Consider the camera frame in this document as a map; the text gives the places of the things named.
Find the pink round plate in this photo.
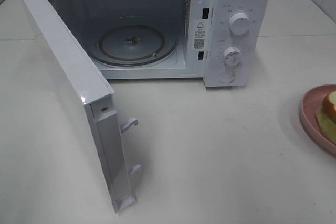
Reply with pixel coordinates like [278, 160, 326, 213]
[299, 84, 335, 156]

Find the upper white power knob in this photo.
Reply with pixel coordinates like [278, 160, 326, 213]
[228, 12, 250, 35]

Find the white timer knob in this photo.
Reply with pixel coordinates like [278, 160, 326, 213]
[223, 46, 242, 66]

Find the glass microwave turntable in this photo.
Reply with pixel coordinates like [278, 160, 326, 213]
[86, 16, 181, 67]

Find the white microwave door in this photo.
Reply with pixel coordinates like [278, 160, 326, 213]
[22, 0, 141, 212]

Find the white bread sandwich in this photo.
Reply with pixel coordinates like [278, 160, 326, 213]
[316, 91, 335, 144]

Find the round door release button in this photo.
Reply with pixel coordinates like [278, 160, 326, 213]
[219, 71, 235, 83]

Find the white microwave oven body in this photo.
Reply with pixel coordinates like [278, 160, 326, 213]
[49, 0, 268, 87]

